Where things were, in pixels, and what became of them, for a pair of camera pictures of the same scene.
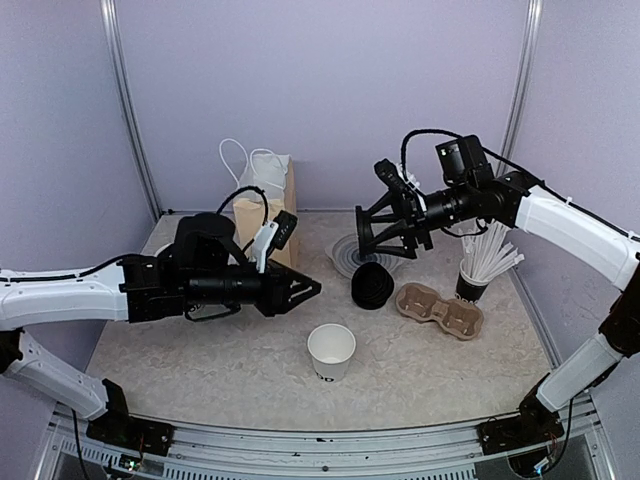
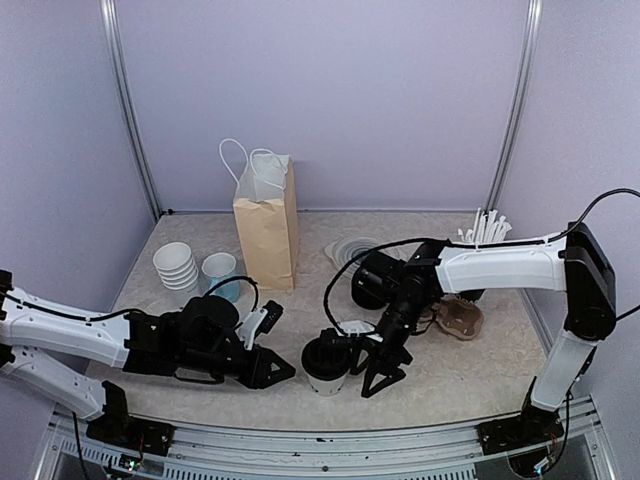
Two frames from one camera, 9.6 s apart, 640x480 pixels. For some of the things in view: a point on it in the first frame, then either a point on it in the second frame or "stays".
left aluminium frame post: (122, 88) stays
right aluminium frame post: (528, 60) stays
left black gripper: (270, 302) → (258, 375)
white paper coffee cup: (331, 346) → (326, 388)
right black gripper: (408, 249) → (377, 363)
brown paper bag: (274, 175) stays
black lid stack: (371, 285) stays
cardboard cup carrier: (461, 320) stays
